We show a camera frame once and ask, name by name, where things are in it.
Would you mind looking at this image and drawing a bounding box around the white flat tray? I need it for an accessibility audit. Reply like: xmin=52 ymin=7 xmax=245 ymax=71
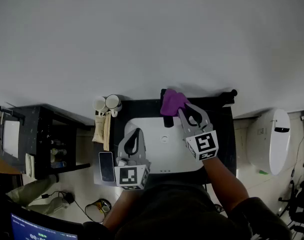
xmin=2 ymin=119 xmax=20 ymax=159

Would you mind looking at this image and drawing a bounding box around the black office chair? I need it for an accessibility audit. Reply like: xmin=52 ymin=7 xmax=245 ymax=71
xmin=278 ymin=178 xmax=304 ymax=235

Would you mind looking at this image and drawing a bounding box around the person's dark shirt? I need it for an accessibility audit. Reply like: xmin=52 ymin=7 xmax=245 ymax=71
xmin=82 ymin=180 xmax=293 ymax=240

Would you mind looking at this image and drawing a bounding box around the person's left forearm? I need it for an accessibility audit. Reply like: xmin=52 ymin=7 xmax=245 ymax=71
xmin=102 ymin=188 xmax=143 ymax=233

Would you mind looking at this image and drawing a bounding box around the computer monitor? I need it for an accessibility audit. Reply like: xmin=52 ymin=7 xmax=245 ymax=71
xmin=9 ymin=212 xmax=79 ymax=240

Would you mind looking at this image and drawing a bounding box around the beige paper packet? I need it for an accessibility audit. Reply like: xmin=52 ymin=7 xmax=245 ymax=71
xmin=92 ymin=112 xmax=105 ymax=143
xmin=102 ymin=111 xmax=112 ymax=152

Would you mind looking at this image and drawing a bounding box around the black shelf unit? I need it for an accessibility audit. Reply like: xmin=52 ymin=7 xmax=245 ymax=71
xmin=0 ymin=104 xmax=93 ymax=181

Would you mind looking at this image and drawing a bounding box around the black sink faucet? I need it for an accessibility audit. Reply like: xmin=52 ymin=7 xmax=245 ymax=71
xmin=160 ymin=88 xmax=174 ymax=128

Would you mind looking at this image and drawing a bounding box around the white sink basin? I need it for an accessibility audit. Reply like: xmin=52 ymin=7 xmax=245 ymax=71
xmin=123 ymin=117 xmax=205 ymax=175

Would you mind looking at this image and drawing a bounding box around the wooden desk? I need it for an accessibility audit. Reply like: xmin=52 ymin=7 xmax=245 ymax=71
xmin=0 ymin=126 xmax=23 ymax=176

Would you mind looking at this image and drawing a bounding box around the black vanity cabinet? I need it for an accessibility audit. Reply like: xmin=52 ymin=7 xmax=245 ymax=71
xmin=108 ymin=96 xmax=238 ymax=185

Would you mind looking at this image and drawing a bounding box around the folded white cloth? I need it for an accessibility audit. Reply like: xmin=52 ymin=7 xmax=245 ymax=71
xmin=25 ymin=153 xmax=36 ymax=179

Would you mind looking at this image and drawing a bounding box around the person's right forearm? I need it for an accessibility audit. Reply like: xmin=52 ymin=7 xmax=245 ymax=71
xmin=202 ymin=155 xmax=250 ymax=214

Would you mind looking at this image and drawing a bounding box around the black power adapter cable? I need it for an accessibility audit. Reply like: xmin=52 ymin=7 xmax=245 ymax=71
xmin=40 ymin=190 xmax=86 ymax=210

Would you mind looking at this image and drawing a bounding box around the wire waste bin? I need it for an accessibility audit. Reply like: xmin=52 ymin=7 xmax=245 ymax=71
xmin=84 ymin=198 xmax=112 ymax=223

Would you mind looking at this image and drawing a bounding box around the white toilet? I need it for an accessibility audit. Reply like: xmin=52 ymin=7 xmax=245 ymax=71
xmin=246 ymin=108 xmax=292 ymax=176

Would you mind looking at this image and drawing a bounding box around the smartphone with white case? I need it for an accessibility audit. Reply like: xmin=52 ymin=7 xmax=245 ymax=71
xmin=98 ymin=151 xmax=116 ymax=183

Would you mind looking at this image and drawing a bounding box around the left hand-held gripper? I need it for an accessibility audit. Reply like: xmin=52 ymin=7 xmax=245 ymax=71
xmin=114 ymin=127 xmax=152 ymax=191

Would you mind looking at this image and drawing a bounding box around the white mug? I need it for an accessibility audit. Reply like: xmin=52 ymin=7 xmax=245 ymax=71
xmin=92 ymin=96 xmax=109 ymax=117
xmin=105 ymin=94 xmax=123 ymax=118

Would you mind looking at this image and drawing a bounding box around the plastic bottle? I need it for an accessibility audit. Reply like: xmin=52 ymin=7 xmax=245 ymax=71
xmin=50 ymin=147 xmax=67 ymax=157
xmin=50 ymin=160 xmax=67 ymax=169

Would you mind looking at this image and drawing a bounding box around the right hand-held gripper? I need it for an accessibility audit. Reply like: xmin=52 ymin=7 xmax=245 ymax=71
xmin=177 ymin=103 xmax=220 ymax=163

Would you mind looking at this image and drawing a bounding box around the purple cloth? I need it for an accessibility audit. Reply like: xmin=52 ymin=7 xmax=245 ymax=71
xmin=160 ymin=88 xmax=192 ymax=118

